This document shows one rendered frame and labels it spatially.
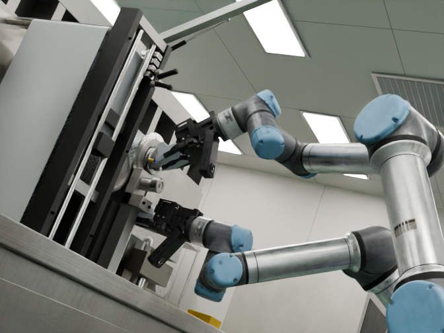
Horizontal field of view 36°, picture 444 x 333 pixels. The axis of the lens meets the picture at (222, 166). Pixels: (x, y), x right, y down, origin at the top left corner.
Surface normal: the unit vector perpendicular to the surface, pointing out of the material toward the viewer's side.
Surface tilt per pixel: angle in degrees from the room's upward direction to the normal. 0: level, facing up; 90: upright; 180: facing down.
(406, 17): 180
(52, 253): 90
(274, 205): 90
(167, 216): 90
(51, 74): 90
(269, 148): 137
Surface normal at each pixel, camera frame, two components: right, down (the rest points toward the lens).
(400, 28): -0.34, 0.90
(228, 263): 0.14, -0.24
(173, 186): 0.87, 0.18
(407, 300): -0.69, -0.33
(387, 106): -0.71, -0.53
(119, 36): -0.37, -0.40
